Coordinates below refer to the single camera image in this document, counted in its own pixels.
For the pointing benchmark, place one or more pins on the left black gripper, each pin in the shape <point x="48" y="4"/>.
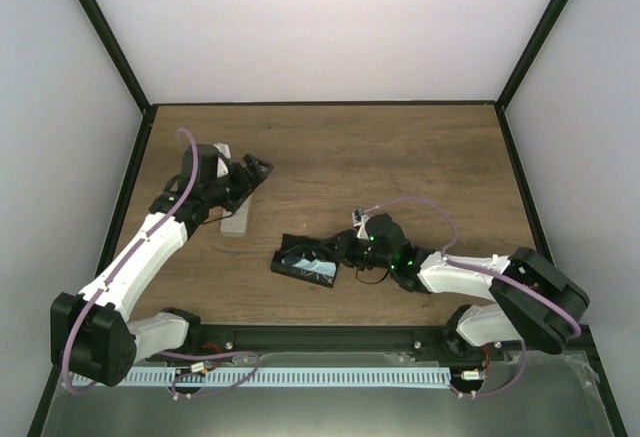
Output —
<point x="247" y="184"/>

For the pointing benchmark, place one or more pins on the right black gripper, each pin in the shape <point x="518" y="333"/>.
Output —
<point x="346" y="239"/>

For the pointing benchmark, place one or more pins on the light blue cloth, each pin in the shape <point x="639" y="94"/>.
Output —
<point x="318" y="266"/>

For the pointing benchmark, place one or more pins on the round black sunglasses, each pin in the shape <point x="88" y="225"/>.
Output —
<point x="307" y="251"/>

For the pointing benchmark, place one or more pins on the black geometric glasses case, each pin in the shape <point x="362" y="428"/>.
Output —
<point x="287" y="242"/>

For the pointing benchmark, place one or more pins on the grey glasses case green lining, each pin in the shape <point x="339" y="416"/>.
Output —
<point x="236" y="224"/>

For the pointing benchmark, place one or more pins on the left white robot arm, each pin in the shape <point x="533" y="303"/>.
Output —
<point x="92" y="333"/>

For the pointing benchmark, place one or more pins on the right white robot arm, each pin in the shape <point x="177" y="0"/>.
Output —
<point x="528" y="298"/>

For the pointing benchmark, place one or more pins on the grey metal front plate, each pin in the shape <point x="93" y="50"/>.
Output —
<point x="526" y="395"/>

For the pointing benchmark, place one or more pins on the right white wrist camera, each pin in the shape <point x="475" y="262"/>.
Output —
<point x="359" y="220"/>

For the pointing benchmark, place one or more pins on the black aluminium frame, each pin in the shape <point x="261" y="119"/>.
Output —
<point x="297" y="338"/>

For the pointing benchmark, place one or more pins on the white slotted cable duct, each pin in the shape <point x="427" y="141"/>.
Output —
<point x="412" y="377"/>

